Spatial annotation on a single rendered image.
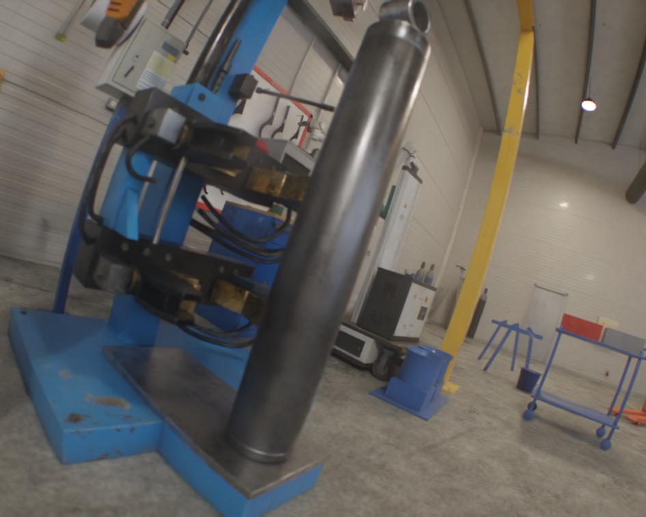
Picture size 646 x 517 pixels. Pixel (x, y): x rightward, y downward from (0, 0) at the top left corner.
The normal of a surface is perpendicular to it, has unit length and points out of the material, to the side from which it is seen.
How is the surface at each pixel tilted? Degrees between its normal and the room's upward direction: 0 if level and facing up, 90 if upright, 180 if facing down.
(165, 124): 90
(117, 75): 90
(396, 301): 90
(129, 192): 50
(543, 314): 90
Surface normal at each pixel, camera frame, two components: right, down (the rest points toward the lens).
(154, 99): 0.80, 0.27
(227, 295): -0.29, -0.11
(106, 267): -0.51, -0.18
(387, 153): 0.61, 0.21
